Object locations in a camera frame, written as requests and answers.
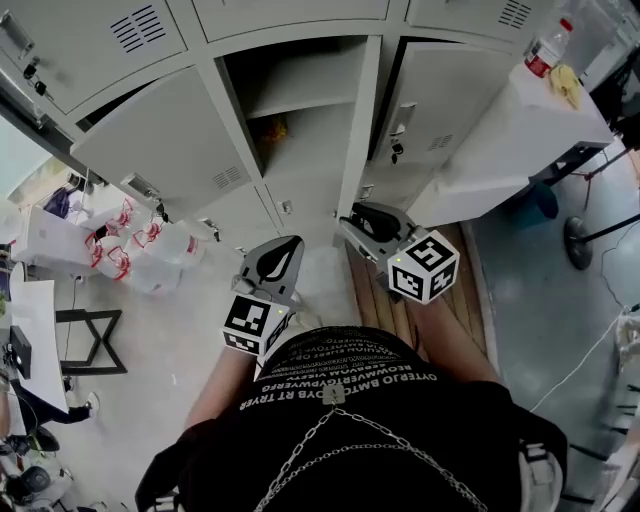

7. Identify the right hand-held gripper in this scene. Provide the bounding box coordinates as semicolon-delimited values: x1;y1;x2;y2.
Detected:
338;202;461;305

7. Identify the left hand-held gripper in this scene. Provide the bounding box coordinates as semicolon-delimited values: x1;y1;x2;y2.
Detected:
222;234;306;357

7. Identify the grey metal locker cabinet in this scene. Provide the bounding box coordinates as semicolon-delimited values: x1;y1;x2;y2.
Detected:
0;0;536;256

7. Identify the person's left forearm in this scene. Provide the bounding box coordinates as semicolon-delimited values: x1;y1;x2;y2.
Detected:
184;344;266;429

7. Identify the person's right forearm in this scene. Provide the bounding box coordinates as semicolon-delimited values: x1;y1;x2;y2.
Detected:
407;294;504;386

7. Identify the cluster of clear water jugs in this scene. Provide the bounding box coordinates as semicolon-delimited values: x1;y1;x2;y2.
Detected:
82;197;209;296

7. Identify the orange packet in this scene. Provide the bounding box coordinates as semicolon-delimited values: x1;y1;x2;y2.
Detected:
257;114;290;151

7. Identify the blue bin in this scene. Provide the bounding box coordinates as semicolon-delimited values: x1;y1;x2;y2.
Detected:
519;179;560;221

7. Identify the black printed T-shirt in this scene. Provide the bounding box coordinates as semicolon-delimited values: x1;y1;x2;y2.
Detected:
134;324;569;512

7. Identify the white box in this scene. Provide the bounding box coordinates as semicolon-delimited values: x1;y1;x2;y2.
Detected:
12;204;116;269

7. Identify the purple bag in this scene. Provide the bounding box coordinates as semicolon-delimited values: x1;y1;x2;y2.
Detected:
43;187;76;216

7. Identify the yellow crumpled bag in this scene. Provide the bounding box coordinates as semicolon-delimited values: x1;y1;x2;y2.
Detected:
548;63;585;110

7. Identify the clear bottle red label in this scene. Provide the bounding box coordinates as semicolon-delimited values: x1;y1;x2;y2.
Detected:
523;17;575;79

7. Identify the white table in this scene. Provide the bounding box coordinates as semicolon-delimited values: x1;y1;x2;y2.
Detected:
7;279;71;414

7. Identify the black box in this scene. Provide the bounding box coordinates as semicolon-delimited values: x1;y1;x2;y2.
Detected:
8;324;34;379

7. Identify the black-framed window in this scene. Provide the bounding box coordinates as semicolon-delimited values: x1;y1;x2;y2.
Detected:
0;69;86;201

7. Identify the silver chain necklace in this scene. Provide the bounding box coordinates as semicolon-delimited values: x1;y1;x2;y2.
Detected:
252;384;489;512

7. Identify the black metal frame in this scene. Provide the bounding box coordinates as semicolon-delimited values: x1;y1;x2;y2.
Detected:
54;308;129;376

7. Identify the white cable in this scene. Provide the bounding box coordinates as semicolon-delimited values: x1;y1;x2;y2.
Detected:
529;309;626;411

